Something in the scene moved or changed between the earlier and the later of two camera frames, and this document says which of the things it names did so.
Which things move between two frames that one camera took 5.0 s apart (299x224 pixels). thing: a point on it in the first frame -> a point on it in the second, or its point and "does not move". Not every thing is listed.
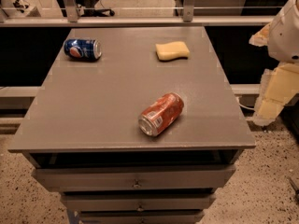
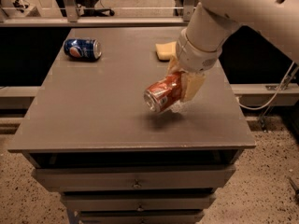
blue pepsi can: [84, 49] does not move
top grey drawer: [132, 177] does not move
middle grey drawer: [138, 202] does not move
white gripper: [286, 35] -> [193, 57]
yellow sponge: [172, 50] does not move
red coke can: [161, 114] -> [163, 92]
